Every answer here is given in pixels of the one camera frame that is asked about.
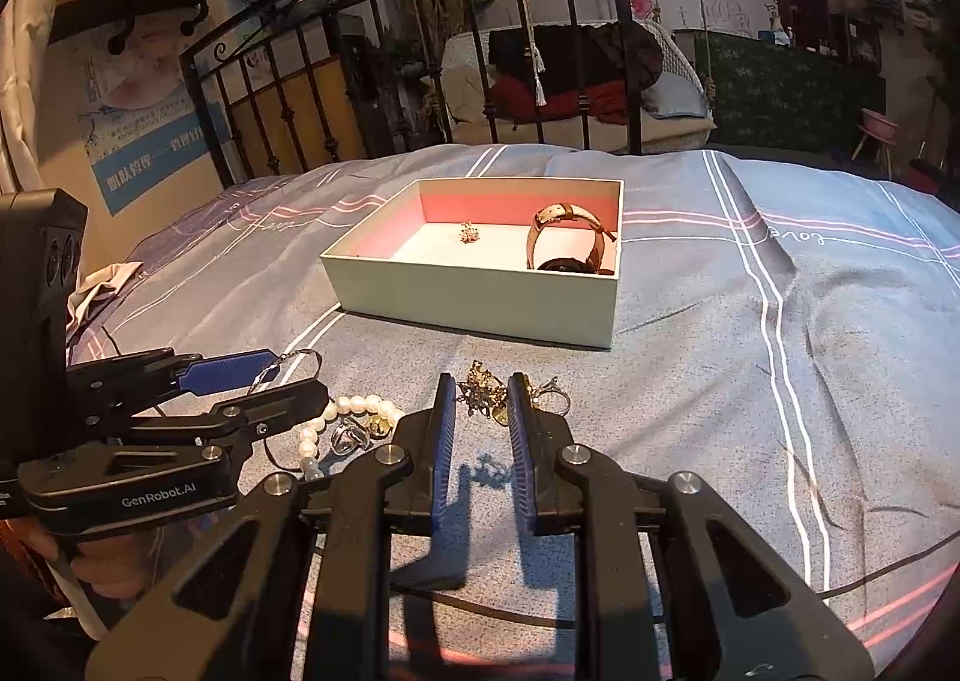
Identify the gold brooch ornament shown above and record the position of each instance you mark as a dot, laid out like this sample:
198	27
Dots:
484	392

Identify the beige curtain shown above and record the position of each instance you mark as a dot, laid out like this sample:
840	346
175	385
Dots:
30	88

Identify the black metal bed frame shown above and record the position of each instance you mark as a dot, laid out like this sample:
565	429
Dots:
628	51

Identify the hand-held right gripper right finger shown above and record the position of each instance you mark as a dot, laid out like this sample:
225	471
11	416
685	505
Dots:
521	448

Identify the dark clothes pile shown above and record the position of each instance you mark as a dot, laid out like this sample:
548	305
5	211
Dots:
600	73

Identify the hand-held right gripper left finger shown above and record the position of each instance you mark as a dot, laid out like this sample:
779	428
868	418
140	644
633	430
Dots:
444	441

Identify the thin silver bangle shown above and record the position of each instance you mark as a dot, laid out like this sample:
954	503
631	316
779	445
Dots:
300	355

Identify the pale green box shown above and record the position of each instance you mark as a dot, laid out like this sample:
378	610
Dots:
465	298

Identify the white hanging wicker chair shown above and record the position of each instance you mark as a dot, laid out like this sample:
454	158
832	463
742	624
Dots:
675	103

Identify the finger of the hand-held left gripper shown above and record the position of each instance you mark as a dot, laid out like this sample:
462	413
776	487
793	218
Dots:
277	407
225	370

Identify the person's left hand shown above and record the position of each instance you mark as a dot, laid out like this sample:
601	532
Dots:
112	561

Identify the blue and white wall poster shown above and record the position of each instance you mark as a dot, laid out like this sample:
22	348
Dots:
142	156

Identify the striped grey bedspread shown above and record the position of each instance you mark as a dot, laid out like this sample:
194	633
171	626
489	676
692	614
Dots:
712	321

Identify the green patterned cabinet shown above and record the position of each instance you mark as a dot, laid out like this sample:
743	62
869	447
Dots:
787	88

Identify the small gold bell charm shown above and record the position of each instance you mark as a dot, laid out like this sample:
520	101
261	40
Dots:
379	425

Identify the small gold brooch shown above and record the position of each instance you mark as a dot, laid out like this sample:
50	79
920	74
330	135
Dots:
471	232

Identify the beige crumpled cloth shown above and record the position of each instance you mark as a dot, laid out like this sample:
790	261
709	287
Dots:
101	287

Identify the pink stool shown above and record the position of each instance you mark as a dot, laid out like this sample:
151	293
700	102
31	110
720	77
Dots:
877	126

